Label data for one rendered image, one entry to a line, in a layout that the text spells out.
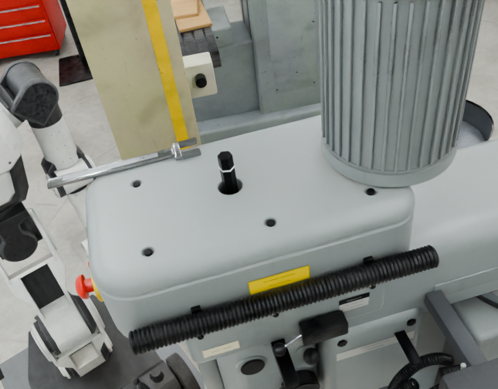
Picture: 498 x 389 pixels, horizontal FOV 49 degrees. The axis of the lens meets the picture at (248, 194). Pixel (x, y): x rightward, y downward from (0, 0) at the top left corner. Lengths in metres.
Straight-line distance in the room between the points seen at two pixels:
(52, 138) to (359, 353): 0.96
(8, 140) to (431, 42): 1.06
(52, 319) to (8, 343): 1.52
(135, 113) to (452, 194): 2.00
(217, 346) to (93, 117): 3.83
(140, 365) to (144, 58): 1.34
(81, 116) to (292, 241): 4.02
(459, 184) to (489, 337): 0.29
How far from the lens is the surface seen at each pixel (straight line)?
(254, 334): 0.90
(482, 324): 1.12
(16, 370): 2.65
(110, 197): 0.85
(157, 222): 0.78
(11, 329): 3.33
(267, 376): 1.07
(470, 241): 0.96
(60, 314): 1.78
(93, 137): 4.39
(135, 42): 2.58
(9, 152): 1.46
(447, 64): 0.70
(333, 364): 1.06
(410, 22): 0.65
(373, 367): 1.13
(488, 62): 4.87
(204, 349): 0.90
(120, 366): 2.26
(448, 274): 0.99
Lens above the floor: 2.43
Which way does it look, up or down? 43 degrees down
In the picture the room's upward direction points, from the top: 9 degrees counter-clockwise
